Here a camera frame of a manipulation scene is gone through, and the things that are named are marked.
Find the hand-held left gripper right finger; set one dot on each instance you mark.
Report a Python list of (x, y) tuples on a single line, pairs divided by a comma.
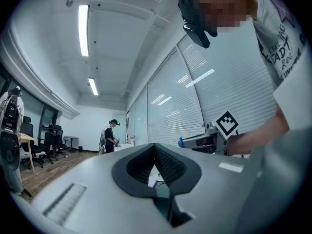
[(214, 179)]

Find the grey box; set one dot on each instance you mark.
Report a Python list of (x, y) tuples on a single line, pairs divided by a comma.
[(280, 179)]

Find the round grey table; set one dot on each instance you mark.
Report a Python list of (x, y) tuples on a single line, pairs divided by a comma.
[(71, 138)]

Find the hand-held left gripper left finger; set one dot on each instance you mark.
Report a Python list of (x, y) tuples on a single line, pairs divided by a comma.
[(97, 179)]

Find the round ceiling sensor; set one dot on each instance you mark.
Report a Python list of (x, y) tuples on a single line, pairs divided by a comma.
[(69, 2)]

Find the black office chair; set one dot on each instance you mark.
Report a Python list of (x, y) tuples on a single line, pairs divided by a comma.
[(50, 142), (33, 145), (60, 140)]

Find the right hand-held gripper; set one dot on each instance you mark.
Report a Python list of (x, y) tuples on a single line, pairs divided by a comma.
[(226, 124)]

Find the wooden desk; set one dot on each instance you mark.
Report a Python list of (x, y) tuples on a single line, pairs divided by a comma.
[(25, 138)]

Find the grey printed t-shirt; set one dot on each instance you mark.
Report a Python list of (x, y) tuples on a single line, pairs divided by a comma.
[(280, 40)]

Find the short ceiling light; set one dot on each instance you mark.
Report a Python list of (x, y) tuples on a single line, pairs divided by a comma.
[(93, 86)]

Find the white table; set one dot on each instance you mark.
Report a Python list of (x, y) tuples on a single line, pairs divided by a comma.
[(124, 147)]

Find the long ceiling light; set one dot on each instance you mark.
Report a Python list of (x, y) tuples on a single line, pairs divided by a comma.
[(83, 30)]

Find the person's right forearm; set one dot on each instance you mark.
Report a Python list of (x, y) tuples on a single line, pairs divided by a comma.
[(258, 135)]

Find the black head-worn camera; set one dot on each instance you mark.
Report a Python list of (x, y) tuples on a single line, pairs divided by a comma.
[(195, 21)]

